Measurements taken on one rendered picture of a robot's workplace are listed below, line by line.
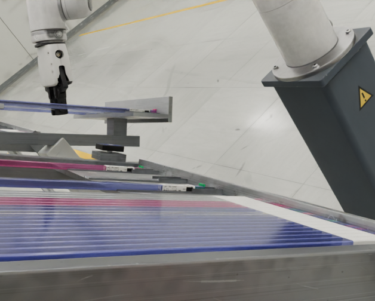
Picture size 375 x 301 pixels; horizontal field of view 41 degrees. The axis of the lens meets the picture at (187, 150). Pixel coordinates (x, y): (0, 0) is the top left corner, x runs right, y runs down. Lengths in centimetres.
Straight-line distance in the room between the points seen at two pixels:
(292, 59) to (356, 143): 23
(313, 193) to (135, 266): 162
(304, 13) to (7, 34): 775
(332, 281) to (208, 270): 14
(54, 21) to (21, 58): 739
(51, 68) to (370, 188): 80
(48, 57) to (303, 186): 113
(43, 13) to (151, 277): 99
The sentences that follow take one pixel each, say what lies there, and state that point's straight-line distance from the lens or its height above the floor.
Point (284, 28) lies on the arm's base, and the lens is 107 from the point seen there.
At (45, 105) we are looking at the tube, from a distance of 116.
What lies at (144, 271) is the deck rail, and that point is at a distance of 35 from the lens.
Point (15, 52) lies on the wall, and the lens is 864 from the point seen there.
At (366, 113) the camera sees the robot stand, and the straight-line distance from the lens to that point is 116.
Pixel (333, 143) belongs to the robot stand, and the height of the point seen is 51.
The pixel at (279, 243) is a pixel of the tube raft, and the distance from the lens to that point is 47.
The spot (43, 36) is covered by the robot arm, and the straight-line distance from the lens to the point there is 127.
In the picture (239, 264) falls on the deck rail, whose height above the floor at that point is 91.
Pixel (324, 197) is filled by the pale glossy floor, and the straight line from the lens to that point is 189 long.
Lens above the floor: 116
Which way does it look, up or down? 25 degrees down
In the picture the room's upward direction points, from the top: 35 degrees counter-clockwise
